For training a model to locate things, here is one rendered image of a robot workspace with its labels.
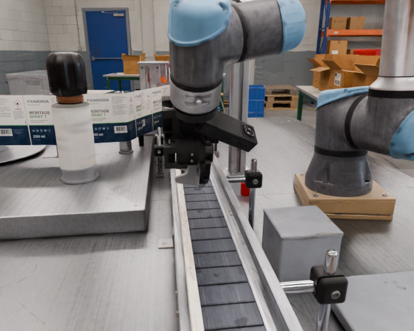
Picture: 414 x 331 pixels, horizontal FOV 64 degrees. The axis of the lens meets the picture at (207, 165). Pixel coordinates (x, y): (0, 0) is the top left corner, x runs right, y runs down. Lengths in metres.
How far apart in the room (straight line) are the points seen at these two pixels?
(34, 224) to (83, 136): 0.22
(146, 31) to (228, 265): 8.30
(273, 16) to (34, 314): 0.52
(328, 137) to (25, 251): 0.65
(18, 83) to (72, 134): 2.16
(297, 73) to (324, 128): 7.85
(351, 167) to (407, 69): 0.23
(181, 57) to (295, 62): 8.18
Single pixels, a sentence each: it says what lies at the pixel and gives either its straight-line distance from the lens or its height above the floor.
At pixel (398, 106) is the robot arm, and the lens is 0.67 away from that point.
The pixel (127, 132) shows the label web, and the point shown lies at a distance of 1.05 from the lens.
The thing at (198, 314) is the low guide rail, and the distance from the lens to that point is 0.39.
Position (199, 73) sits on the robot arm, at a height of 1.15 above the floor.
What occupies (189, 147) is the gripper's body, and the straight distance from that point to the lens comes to 0.53.
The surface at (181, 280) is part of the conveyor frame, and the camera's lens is 0.49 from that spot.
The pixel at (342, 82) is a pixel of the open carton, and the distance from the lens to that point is 3.19.
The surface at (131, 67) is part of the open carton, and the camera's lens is 6.61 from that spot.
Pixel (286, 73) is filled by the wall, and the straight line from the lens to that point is 8.58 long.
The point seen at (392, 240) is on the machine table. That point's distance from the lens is 0.76.
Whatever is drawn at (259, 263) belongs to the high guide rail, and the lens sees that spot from 0.38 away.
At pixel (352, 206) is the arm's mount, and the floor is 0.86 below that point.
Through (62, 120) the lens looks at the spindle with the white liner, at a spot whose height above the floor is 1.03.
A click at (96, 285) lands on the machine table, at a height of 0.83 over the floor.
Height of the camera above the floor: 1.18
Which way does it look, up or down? 19 degrees down
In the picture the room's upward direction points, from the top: straight up
